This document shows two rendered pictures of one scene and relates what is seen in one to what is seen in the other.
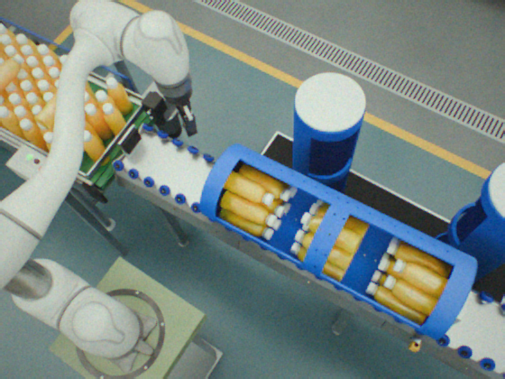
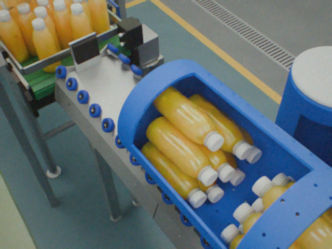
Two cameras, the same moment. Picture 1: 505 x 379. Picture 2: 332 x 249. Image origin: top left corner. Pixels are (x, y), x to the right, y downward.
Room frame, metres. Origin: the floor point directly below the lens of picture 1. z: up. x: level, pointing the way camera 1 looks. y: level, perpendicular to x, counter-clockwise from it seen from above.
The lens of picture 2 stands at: (0.12, -0.09, 1.82)
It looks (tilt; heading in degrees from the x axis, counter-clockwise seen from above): 49 degrees down; 16
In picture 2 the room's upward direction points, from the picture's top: 2 degrees counter-clockwise
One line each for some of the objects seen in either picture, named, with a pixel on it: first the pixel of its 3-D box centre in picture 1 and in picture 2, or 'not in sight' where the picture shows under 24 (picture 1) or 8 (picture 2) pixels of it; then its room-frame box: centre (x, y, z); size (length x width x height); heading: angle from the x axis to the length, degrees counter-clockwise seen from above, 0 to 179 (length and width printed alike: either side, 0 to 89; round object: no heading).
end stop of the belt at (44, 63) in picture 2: (118, 138); (77, 48); (1.10, 0.51, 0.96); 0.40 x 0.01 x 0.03; 142
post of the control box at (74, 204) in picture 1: (92, 221); (25, 146); (0.95, 0.79, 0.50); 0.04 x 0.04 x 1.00; 52
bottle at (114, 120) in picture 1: (115, 121); (82, 31); (1.16, 0.52, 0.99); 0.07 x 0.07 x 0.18
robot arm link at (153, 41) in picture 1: (157, 44); not in sight; (0.76, 0.16, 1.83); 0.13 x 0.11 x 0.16; 51
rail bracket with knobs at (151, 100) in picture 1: (153, 106); (129, 35); (1.23, 0.36, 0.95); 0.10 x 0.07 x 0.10; 142
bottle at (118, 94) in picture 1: (119, 97); (98, 13); (1.28, 0.50, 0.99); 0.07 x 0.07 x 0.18
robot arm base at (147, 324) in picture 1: (123, 335); not in sight; (0.28, 0.48, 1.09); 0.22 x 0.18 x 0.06; 55
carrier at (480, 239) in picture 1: (483, 234); not in sight; (0.57, -0.97, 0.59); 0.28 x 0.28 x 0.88
